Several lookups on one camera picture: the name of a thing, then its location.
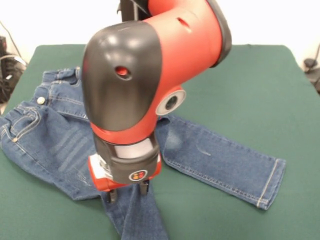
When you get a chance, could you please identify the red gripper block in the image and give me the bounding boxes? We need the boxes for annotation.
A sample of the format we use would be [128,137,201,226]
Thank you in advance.
[87,154,163,204]

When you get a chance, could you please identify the blue denim jeans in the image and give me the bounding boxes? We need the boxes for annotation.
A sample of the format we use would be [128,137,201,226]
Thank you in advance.
[0,66,287,240]

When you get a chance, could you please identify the dark green table cloth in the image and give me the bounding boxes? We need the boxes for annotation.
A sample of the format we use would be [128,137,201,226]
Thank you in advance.
[0,44,320,240]

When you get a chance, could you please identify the black wheeled chair base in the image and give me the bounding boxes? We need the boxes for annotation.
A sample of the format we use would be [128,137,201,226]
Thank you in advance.
[0,36,28,104]
[303,57,320,95]

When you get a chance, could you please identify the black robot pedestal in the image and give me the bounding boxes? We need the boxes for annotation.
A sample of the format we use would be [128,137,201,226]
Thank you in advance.
[116,0,151,22]

